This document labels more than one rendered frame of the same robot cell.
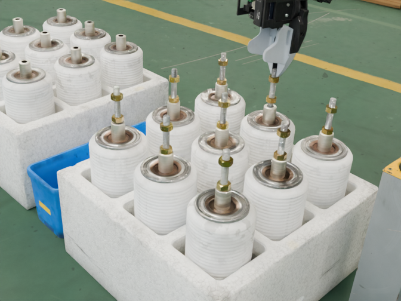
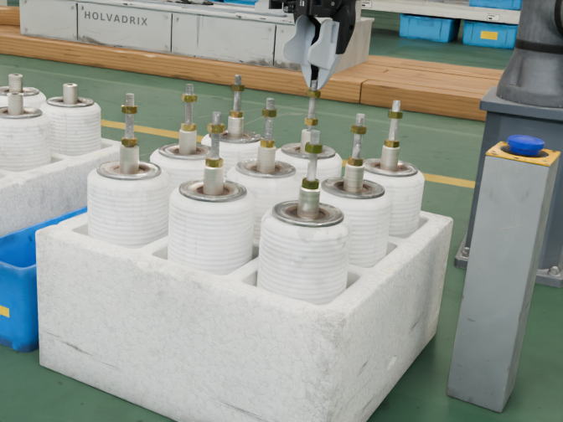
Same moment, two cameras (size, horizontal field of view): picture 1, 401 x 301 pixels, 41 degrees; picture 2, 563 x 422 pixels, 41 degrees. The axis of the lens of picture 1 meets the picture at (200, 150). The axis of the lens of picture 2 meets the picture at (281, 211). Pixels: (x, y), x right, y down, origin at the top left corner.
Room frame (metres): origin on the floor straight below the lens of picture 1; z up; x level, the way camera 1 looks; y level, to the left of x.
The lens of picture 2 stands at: (-0.11, 0.22, 0.51)
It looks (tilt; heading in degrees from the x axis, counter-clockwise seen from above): 19 degrees down; 342
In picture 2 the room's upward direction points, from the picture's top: 4 degrees clockwise
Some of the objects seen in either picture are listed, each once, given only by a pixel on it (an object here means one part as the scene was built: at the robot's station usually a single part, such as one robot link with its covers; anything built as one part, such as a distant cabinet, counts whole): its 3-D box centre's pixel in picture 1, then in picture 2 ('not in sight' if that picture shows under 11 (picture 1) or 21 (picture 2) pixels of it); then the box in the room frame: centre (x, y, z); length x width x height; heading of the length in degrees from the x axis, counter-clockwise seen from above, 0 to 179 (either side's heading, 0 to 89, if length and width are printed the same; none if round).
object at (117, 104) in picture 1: (117, 108); (129, 126); (0.76, 0.13, 0.30); 0.01 x 0.01 x 0.08
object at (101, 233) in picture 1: (215, 221); (257, 287); (0.76, -0.03, 0.09); 0.39 x 0.39 x 0.18; 45
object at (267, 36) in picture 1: (263, 46); (298, 51); (0.85, -0.09, 0.39); 0.06 x 0.03 x 0.09; 122
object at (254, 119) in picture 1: (268, 120); (307, 151); (0.84, -0.12, 0.25); 0.08 x 0.08 x 0.01
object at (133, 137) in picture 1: (118, 137); (129, 170); (0.76, 0.13, 0.25); 0.08 x 0.08 x 0.01
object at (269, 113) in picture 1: (269, 114); (308, 142); (0.84, -0.12, 0.26); 0.02 x 0.02 x 0.03
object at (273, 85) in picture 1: (272, 89); (312, 108); (0.84, -0.12, 0.31); 0.01 x 0.01 x 0.08
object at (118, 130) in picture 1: (118, 130); (129, 160); (0.76, 0.13, 0.26); 0.02 x 0.02 x 0.03
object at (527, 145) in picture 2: not in sight; (524, 146); (0.60, -0.29, 0.32); 0.04 x 0.04 x 0.02
